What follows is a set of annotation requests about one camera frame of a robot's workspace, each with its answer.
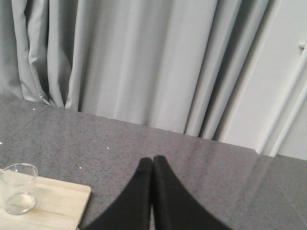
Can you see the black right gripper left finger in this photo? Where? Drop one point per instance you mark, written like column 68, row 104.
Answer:
column 132, row 208

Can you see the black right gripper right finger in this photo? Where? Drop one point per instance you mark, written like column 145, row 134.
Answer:
column 174, row 207

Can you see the small glass beaker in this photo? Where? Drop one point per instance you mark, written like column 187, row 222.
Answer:
column 18, row 182

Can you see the wooden cutting board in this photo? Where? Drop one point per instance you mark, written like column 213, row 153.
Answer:
column 59, row 205

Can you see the grey curtain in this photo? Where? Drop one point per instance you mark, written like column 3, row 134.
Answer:
column 168, row 64

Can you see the white wall pipe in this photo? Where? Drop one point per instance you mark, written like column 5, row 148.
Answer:
column 278, row 109
column 289, row 121

